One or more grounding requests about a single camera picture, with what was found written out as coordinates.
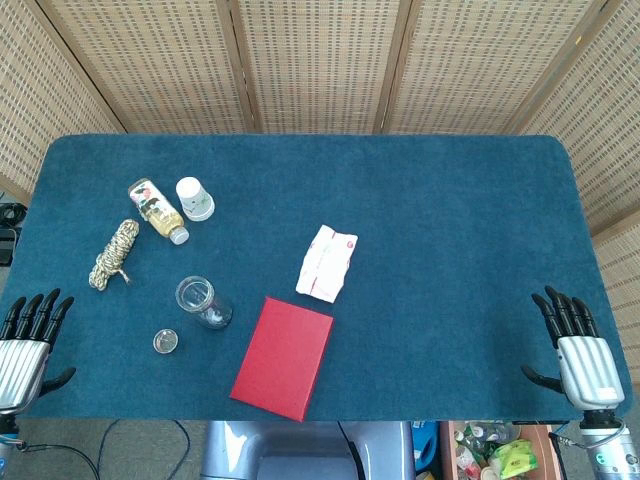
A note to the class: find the plastic drink bottle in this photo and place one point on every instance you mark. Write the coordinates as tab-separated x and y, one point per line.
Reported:
157	210

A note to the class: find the green packet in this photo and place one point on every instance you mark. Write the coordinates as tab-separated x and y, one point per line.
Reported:
515	460

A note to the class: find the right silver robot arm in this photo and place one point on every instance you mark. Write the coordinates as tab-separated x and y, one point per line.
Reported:
612	452

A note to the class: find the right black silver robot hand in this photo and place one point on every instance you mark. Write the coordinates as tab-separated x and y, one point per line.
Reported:
587	367

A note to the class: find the blue plastic object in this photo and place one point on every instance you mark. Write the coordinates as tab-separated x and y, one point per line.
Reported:
425	445

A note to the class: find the white pink tissue pack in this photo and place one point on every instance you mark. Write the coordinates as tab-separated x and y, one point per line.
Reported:
325	265

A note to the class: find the cardboard box with trash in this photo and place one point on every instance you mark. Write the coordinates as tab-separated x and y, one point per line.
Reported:
452	455

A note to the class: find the dark floor device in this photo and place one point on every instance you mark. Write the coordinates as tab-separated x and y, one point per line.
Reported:
6	245

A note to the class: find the blue table mat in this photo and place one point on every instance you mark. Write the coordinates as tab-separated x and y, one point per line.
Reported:
425	225

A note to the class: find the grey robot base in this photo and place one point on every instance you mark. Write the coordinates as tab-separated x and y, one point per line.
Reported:
300	450

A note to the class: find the red hardcover book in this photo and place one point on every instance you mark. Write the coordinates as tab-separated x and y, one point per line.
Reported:
282	360

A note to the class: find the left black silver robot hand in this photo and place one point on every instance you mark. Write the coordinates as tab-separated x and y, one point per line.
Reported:
22	360

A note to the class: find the white floral paper cup stack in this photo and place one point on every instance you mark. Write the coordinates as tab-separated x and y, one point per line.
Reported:
194	200

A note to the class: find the clear glass jar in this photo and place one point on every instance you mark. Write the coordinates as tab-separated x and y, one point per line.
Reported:
207	305

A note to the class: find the woven folding screen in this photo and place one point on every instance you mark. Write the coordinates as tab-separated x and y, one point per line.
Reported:
320	65

